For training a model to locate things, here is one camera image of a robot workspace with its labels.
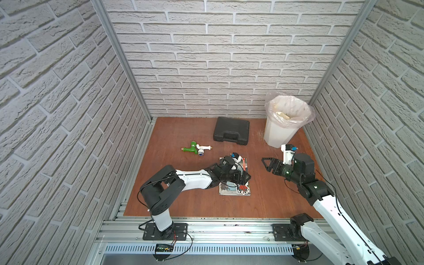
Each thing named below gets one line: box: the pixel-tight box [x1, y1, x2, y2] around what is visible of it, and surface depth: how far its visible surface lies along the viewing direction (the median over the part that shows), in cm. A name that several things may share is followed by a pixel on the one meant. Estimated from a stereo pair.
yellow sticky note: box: [276, 111, 291, 120], surface depth 85 cm
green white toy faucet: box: [181, 140, 213, 157], surface depth 103 cm
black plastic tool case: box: [213, 116, 251, 146], surface depth 109 cm
